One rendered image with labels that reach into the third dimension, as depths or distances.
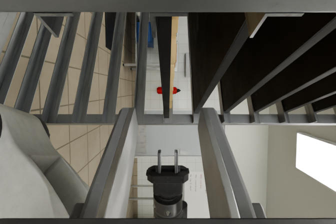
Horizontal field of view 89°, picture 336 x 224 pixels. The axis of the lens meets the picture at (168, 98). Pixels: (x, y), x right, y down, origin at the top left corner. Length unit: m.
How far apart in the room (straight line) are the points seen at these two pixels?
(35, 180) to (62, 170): 0.09
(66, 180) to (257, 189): 4.57
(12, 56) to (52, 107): 0.26
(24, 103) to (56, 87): 0.11
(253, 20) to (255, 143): 4.24
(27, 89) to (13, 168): 0.42
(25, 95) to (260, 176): 4.51
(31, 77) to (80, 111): 0.22
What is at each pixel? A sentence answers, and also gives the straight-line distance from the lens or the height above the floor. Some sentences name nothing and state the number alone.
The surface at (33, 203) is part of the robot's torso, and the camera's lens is 0.33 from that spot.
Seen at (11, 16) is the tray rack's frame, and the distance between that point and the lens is 0.99.
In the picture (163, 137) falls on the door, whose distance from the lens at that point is 3.92.
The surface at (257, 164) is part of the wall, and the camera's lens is 4.56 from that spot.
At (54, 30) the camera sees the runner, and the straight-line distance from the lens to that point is 0.19.
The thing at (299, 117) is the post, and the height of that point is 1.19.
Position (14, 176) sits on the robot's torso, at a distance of 0.35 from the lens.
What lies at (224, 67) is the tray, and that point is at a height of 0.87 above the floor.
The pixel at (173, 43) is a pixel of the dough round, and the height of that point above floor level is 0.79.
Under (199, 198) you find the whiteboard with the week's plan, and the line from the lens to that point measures 4.51.
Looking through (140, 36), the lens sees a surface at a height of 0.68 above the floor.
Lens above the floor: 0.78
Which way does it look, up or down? level
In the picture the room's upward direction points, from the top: 90 degrees clockwise
